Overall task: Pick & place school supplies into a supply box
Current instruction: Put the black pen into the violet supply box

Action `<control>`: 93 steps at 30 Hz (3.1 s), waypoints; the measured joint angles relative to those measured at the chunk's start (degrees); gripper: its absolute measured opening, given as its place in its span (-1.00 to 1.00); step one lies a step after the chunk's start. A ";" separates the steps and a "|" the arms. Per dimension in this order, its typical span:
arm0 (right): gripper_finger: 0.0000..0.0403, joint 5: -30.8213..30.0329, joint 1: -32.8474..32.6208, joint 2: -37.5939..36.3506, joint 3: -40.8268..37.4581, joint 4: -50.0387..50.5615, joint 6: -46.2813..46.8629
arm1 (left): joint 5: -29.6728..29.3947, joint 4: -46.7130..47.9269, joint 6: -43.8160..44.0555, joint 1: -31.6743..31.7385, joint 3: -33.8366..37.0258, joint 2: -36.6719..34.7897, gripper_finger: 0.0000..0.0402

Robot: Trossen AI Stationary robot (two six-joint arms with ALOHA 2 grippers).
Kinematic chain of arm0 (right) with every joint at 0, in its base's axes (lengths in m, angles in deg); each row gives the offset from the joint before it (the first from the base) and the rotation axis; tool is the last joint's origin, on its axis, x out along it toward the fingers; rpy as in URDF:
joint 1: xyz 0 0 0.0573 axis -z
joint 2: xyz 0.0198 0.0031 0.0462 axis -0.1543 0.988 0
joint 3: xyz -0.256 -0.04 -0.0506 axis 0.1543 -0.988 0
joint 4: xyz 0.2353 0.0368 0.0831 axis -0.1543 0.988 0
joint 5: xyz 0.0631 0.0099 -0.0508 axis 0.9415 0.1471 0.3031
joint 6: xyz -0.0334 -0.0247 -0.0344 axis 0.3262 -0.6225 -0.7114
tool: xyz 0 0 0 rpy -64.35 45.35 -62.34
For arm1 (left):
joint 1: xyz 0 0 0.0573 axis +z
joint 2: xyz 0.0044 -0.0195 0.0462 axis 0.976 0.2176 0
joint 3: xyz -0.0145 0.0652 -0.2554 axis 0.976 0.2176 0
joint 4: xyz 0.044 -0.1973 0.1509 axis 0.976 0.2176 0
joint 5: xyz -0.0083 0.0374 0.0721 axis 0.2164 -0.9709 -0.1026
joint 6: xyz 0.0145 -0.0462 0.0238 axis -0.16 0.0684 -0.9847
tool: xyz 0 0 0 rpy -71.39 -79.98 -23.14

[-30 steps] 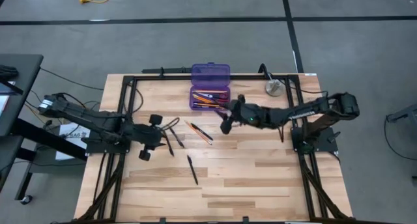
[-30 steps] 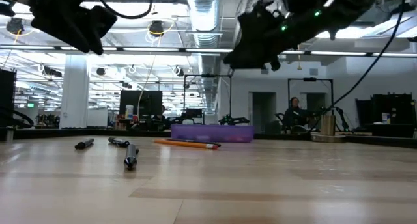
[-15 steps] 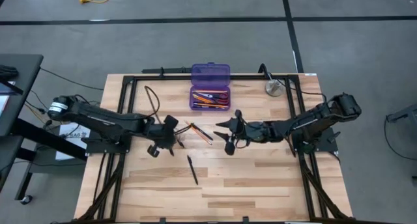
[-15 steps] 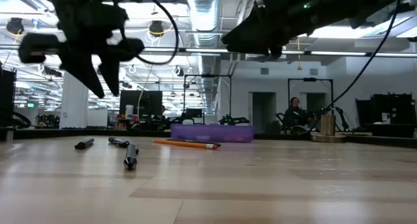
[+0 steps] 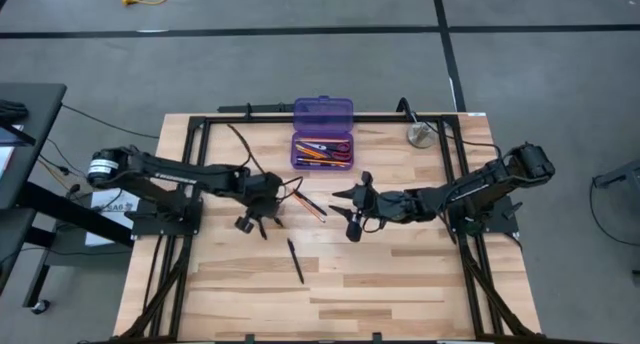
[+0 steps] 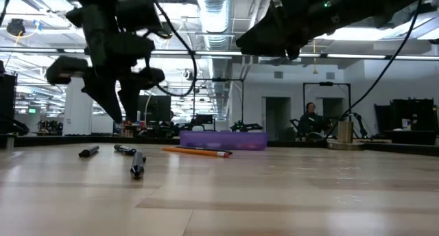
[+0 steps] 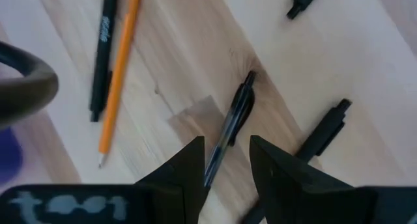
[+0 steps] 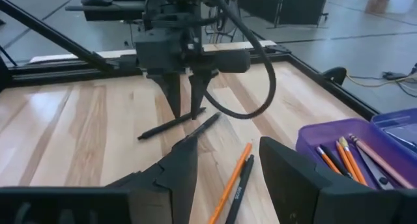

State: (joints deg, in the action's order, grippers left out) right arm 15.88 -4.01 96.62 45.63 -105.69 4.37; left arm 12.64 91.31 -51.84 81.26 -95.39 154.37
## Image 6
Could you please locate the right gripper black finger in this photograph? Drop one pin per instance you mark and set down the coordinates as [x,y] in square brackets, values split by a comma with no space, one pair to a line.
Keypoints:
[271,33]

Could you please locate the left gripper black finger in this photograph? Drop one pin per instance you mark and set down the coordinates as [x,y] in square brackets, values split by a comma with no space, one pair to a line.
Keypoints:
[106,92]
[129,95]

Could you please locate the orange pencil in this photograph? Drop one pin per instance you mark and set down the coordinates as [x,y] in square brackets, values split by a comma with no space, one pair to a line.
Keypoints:
[195,151]

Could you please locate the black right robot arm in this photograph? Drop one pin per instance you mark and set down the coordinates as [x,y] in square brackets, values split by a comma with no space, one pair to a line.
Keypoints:
[394,2]

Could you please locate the black background robot arm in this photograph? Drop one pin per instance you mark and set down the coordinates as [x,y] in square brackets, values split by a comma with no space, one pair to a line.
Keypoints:
[245,127]

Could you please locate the purple plastic pencil box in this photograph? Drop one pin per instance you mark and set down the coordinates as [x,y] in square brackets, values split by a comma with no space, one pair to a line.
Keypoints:
[223,140]

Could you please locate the black monitor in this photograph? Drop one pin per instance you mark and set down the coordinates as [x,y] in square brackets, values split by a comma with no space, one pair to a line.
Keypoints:
[154,107]

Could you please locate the person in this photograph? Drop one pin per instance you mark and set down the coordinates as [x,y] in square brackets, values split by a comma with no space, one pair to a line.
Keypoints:
[310,123]

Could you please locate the black cabinet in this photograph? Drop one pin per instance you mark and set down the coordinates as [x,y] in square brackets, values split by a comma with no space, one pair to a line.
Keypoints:
[8,102]

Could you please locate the black equipment crates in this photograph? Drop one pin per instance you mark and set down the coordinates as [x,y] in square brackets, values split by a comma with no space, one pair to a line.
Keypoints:
[411,112]

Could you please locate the black left wrist camera housing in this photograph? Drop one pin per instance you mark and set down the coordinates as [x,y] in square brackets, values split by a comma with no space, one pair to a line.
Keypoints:
[132,45]

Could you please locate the silver spiral ventilation duct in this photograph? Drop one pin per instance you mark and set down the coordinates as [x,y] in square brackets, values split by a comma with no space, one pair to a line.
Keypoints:
[214,23]

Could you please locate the black aluminium frame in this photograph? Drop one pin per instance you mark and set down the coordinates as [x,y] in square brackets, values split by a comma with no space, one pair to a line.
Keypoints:
[68,140]

